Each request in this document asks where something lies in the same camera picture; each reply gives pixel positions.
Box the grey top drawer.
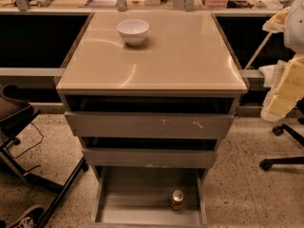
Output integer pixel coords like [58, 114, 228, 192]
[66, 96, 234, 139]

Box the black office chair base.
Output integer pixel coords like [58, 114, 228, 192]
[258, 110, 304, 175]

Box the grey drawer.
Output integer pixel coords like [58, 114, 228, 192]
[83, 138, 217, 168]
[66, 96, 234, 139]
[91, 167, 208, 228]

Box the black floor cable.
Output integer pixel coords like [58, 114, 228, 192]
[2, 121, 45, 161]

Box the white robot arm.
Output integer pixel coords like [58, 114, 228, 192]
[260, 0, 304, 122]

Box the grey middle drawer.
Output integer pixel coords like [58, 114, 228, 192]
[83, 138, 217, 168]

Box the white ceramic bowl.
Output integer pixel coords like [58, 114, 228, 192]
[117, 19, 149, 46]

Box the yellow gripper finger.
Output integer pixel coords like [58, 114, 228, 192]
[260, 60, 298, 122]
[262, 7, 290, 33]

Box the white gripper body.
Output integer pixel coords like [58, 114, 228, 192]
[278, 56, 304, 101]

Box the orange soda can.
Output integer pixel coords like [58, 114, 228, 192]
[170, 190, 184, 210]

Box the white stick with tip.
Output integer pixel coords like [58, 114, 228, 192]
[244, 32, 273, 69]

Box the white chair seat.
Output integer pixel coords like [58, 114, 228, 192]
[258, 65, 276, 88]

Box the black sneaker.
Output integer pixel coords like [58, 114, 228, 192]
[8, 205, 44, 228]

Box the grey drawer cabinet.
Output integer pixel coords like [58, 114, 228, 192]
[53, 10, 251, 228]

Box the grey bottom drawer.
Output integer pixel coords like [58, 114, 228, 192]
[91, 167, 208, 228]

